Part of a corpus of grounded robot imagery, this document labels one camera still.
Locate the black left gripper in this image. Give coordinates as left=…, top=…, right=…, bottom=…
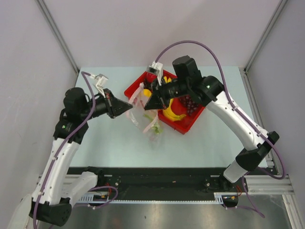
left=81, top=88, right=132, bottom=121

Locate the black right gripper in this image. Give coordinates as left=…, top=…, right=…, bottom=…
left=145, top=76, right=190, bottom=110

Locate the curved yellow banana bunch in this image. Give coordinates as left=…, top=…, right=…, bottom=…
left=162, top=99, right=186, bottom=122

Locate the clear pink-dotted zip bag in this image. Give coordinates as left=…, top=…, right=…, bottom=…
left=126, top=83, right=162, bottom=144

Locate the green celery stalk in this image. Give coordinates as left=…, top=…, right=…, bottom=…
left=143, top=114, right=163, bottom=135

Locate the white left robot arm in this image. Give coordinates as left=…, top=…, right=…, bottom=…
left=29, top=87, right=132, bottom=227

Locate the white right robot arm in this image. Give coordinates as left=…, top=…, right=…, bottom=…
left=144, top=55, right=279, bottom=191

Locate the yellow lemon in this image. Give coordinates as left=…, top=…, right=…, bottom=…
left=141, top=89, right=152, bottom=98

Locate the dark grape bunch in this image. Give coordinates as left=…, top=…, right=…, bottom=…
left=143, top=80, right=151, bottom=88

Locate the red pomegranate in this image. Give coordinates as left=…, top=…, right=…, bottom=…
left=146, top=73, right=157, bottom=83

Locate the straight yellow banana bunch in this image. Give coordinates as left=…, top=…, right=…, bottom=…
left=162, top=76, right=172, bottom=84

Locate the red plastic tray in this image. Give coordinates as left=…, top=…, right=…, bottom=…
left=124, top=71, right=205, bottom=135

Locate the red grape bunch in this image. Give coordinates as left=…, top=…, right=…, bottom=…
left=179, top=95, right=199, bottom=116

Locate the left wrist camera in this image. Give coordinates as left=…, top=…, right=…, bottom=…
left=95, top=74, right=109, bottom=94

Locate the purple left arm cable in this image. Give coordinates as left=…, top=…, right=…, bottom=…
left=32, top=71, right=101, bottom=229

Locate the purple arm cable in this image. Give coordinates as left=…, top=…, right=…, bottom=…
left=156, top=40, right=286, bottom=180
left=32, top=71, right=101, bottom=229

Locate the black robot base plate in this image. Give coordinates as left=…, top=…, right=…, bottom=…
left=69, top=167, right=248, bottom=208

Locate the white cable duct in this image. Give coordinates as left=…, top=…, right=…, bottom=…
left=78, top=192, right=224, bottom=205

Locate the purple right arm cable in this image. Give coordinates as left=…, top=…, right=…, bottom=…
left=156, top=40, right=286, bottom=180

